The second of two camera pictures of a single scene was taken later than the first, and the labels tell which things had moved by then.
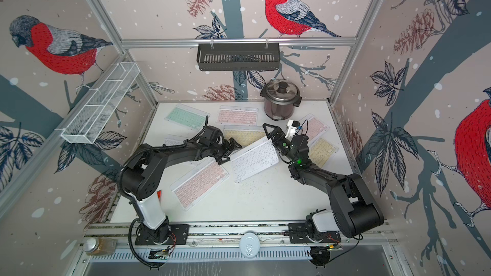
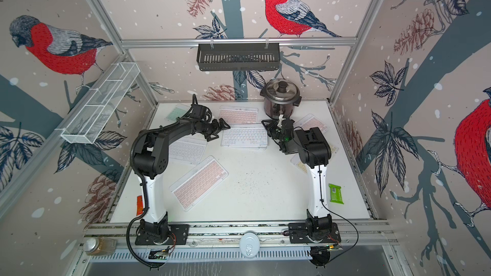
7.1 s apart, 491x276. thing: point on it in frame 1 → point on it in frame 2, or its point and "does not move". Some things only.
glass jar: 98,246 does not move
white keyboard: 259,157 → 254,135
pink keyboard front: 193,187 does not move
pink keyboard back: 238,115 does not move
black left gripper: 229,150 → 217,128
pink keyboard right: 315,128 does not move
